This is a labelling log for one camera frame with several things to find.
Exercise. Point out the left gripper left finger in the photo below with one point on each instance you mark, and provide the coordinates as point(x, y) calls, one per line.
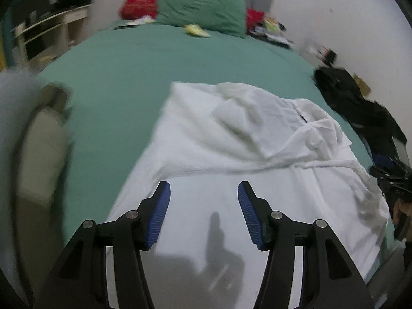
point(79, 278)

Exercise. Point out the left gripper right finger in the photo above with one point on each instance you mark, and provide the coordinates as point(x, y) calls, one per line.
point(307, 264)

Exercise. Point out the white hooded jacket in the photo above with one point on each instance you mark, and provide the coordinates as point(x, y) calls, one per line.
point(207, 140)

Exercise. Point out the black clothes pile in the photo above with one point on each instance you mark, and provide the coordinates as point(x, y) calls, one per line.
point(368, 118)

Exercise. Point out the right hand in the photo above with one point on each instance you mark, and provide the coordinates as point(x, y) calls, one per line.
point(402, 210)

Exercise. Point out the cardboard boxes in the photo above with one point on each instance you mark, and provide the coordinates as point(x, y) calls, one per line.
point(363, 86)

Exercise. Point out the olive folded garment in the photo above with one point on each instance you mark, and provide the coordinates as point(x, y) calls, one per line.
point(42, 158)

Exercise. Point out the black small speaker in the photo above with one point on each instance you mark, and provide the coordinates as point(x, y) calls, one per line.
point(329, 57)

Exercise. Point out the pile of books and snacks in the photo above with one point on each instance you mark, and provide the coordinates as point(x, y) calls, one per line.
point(271, 31)

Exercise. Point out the green bed sheet mattress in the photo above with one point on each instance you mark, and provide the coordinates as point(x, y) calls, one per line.
point(119, 82)

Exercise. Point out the grey folded sweater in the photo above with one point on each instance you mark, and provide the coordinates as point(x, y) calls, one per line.
point(19, 95)

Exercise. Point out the green pillow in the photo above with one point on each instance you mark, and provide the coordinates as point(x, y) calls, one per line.
point(224, 16)

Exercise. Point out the white computer desk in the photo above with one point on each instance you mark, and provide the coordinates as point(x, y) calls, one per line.
point(39, 44)

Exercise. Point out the yellow small cloth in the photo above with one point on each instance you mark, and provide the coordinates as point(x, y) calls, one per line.
point(196, 31)

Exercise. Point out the white paper on bed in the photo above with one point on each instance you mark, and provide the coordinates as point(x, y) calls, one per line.
point(147, 19)

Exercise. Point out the red quilt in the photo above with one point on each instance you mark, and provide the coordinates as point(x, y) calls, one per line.
point(134, 9)

